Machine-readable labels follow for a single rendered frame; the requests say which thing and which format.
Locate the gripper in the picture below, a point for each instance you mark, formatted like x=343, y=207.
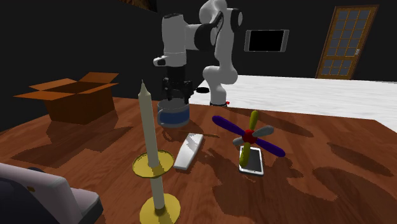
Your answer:
x=176, y=74

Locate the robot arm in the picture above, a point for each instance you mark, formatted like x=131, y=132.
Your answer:
x=224, y=49

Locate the grey and blue mug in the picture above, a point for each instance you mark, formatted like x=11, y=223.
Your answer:
x=173, y=114

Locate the cream candle on brass holder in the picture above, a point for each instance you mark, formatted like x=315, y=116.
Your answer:
x=152, y=145

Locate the white remote control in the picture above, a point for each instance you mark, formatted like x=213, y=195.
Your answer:
x=188, y=151

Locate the colourful jack-shaped toy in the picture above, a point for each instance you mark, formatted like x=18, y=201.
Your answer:
x=248, y=136

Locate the white smartphone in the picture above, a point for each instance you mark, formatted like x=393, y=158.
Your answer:
x=255, y=161

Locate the open brown cardboard box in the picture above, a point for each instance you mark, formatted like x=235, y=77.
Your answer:
x=73, y=97

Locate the grey office chair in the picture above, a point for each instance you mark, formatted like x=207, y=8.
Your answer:
x=40, y=195

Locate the brown wooden glass-pane door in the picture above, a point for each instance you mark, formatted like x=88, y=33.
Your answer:
x=344, y=43

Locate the wall-mounted black television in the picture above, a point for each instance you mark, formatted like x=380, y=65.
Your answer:
x=266, y=40

